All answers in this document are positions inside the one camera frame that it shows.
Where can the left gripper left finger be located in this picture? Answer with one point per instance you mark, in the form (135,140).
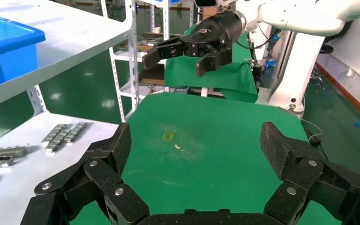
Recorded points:
(105,177)

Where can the background white shelf rack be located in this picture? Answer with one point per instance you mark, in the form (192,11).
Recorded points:
(124,56)

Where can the brown cardboard box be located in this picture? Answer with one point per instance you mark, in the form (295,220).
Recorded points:
(209,13)

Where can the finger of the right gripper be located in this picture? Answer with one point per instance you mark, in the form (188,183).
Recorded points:
(164,51)
(212,62)

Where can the white robot torso column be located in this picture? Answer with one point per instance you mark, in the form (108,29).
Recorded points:
(295,71)

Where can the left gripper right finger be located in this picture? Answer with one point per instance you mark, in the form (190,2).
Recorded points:
(304,174)

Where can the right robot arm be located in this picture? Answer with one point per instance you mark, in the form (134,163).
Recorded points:
(291,18)

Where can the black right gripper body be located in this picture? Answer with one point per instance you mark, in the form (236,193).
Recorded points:
(217,29)

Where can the small white scrap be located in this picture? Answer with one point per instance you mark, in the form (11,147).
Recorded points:
(177,147)

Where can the green table cloth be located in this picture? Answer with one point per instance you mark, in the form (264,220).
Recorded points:
(198,170)

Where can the white wall socket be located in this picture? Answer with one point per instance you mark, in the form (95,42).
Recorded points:
(350,72)

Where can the white paper cup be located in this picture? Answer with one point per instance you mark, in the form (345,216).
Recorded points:
(158,30)

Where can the notched metal strip part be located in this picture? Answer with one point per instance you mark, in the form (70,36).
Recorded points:
(54,135)
(57,143)
(76,132)

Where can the blue plastic bin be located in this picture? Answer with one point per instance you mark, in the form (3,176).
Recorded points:
(9,59)

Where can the black power adapter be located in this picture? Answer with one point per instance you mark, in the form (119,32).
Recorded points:
(313,138)

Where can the white metal shelf rack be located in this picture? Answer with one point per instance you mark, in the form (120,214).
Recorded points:
(74,31)

